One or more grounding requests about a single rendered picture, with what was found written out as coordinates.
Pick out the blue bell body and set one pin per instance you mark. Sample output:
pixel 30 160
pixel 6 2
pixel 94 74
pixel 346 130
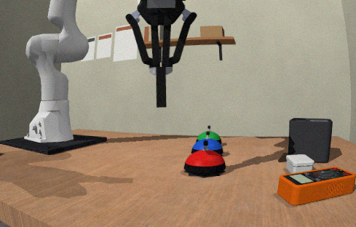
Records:
pixel 212 145

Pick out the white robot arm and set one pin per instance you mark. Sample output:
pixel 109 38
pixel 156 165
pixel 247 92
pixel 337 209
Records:
pixel 44 50

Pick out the orange digital multimeter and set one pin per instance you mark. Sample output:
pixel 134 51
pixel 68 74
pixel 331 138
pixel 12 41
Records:
pixel 315 185

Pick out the red bell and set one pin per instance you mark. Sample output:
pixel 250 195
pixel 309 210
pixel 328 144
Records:
pixel 205 163

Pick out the green bell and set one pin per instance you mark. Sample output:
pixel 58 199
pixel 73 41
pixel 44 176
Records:
pixel 211 135

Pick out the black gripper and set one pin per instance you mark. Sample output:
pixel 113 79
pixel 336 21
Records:
pixel 165 17

